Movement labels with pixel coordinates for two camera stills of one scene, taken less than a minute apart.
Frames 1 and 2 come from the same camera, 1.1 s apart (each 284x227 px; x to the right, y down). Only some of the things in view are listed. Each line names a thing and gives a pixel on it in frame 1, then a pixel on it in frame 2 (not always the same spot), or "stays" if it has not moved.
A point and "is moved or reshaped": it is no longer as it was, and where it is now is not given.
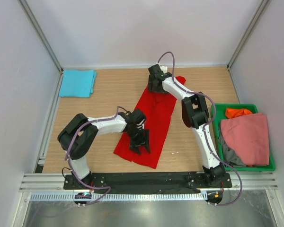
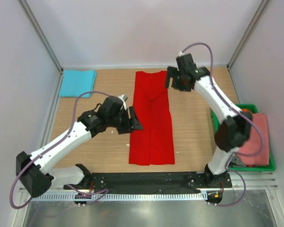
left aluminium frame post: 46,42 stays
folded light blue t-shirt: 78,83 stays
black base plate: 155,182 stays
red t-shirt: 158,109 is moved or reshaped
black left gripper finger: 136,149 → 135,124
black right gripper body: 153,89 → 177,83
